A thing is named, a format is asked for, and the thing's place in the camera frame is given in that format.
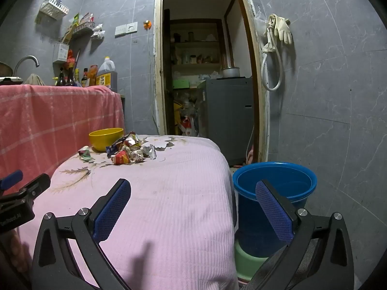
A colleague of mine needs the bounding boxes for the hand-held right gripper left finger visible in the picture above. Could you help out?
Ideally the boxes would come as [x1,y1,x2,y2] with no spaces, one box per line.
[32,178,134,290]

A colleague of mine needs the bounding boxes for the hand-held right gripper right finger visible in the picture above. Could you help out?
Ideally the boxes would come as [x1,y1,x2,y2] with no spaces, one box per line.
[246,180,355,290]

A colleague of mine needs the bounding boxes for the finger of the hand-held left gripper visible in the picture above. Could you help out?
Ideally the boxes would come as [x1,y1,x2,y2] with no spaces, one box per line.
[16,173,51,201]
[0,170,24,191]

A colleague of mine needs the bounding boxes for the blue plastic bucket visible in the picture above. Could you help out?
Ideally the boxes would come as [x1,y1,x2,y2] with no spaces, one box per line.
[232,161,318,257]

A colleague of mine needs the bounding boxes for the green red wrapper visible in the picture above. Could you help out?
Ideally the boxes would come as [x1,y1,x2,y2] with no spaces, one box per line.
[78,146,96,163]

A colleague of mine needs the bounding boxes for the white red printed wrapper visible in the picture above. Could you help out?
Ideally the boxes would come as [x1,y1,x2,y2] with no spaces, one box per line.
[128,148,146,163]

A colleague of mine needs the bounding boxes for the blue snack wrapper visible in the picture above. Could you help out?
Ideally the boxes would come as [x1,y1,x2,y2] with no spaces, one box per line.
[106,136,129,158]

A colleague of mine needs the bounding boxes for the silver foil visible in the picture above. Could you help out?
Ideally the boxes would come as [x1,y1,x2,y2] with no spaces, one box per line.
[142,143,158,160]

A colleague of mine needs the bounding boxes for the silver wrapper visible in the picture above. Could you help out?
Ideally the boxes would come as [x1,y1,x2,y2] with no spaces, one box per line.
[124,131,142,150]

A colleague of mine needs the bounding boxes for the green plastic basin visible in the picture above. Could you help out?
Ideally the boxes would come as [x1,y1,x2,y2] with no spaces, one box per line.
[234,240,269,281]

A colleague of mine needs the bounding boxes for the pink floral blanket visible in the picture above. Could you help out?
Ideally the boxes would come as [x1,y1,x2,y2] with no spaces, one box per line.
[18,134,239,290]

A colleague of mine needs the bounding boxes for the pink checked cloth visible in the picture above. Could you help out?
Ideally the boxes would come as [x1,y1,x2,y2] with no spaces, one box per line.
[0,84,125,194]

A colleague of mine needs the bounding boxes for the yellow bowl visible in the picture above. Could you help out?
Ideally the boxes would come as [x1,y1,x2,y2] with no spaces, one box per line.
[89,128,124,152]

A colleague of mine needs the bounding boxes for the grey rag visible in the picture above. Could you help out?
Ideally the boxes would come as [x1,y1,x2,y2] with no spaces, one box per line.
[22,73,46,86]

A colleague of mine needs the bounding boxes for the grey refrigerator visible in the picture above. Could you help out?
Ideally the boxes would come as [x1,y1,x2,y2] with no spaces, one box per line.
[198,77,254,167]

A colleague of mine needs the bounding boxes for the red white sack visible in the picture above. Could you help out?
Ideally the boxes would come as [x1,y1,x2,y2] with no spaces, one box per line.
[180,116,198,136]

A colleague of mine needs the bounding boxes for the metal faucet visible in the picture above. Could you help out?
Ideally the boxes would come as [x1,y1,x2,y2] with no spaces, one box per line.
[14,55,40,76]

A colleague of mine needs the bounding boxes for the large cooking oil bottle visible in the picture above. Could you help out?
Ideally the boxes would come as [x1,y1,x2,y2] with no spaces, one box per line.
[96,56,118,93]

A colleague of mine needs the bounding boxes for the dark wooden door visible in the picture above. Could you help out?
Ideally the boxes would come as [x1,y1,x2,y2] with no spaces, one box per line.
[163,8,174,135]

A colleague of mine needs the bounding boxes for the white plastic bag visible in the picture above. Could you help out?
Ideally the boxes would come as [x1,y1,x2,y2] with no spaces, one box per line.
[91,23,106,39]

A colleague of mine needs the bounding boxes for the cream rubber gloves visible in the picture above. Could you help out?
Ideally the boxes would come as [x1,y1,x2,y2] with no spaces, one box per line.
[268,14,293,44]

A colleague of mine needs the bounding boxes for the wooden shelf unit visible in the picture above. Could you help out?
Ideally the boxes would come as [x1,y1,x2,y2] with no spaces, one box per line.
[169,18,230,91]

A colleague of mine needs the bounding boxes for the clear plastic bag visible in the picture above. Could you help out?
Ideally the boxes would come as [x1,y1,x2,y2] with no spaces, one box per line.
[254,10,268,37]

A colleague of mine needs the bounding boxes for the door frame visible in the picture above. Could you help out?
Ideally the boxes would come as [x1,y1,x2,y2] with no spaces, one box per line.
[153,0,269,164]

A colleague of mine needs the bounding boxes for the wall rack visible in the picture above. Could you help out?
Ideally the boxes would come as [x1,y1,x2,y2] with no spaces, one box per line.
[62,22,96,41]

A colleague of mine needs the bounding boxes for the packets in wall rack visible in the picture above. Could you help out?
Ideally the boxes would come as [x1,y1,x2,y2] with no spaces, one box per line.
[69,12,95,28]

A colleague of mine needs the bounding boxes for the white wall basket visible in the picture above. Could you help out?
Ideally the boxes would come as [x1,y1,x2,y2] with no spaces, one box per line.
[38,0,68,23]

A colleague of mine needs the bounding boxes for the white wall switch panel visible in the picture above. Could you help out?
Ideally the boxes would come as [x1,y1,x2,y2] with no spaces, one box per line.
[115,22,138,36]

